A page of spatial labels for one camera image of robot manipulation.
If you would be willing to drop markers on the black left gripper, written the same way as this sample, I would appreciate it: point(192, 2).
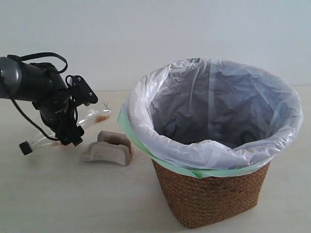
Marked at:
point(57, 107)

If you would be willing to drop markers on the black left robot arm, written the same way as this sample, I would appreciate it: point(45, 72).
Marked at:
point(20, 80)

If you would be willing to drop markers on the beige moulded pulp cardboard piece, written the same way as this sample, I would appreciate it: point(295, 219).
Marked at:
point(109, 147)

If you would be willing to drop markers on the white and green bin liner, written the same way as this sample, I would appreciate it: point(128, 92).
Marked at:
point(211, 117)

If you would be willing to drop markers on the woven wicker waste basket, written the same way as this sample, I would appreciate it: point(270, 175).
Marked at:
point(200, 202)

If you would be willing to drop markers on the red label clear plastic bottle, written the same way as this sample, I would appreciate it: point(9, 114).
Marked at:
point(87, 117)

